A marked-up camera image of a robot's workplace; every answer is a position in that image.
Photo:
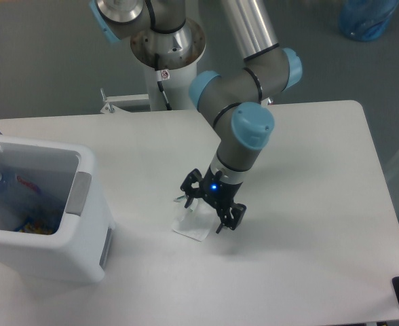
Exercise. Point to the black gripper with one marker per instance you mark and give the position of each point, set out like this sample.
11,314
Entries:
216,193

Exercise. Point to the clear plastic wrapper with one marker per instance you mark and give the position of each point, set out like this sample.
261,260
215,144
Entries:
195,222

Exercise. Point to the clear plastic water bottle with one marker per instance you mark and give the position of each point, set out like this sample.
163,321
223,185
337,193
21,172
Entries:
20,196

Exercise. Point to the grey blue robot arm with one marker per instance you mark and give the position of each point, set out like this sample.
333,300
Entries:
243,128

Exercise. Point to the white plastic trash can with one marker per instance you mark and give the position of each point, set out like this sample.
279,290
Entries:
78,250

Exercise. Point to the small green wrapper scrap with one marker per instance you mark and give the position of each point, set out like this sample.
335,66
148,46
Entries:
180,198

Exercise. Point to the blue yellow snack packet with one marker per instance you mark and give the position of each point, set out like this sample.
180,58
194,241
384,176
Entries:
43,225

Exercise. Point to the large blue water jug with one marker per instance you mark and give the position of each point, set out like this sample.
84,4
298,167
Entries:
365,20

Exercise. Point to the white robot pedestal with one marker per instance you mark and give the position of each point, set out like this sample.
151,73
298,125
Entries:
169,45

